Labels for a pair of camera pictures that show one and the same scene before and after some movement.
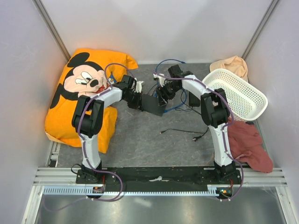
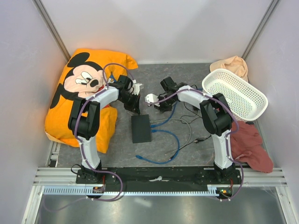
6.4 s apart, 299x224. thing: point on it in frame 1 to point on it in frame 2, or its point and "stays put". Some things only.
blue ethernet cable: x=155 y=94 to x=156 y=130
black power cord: x=194 y=138 to x=193 y=144
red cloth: x=246 y=145 stays put
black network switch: x=150 y=104 to x=141 y=131
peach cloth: x=235 y=65 stays put
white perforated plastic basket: x=247 y=101 stays put
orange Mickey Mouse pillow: x=88 y=72 stays put
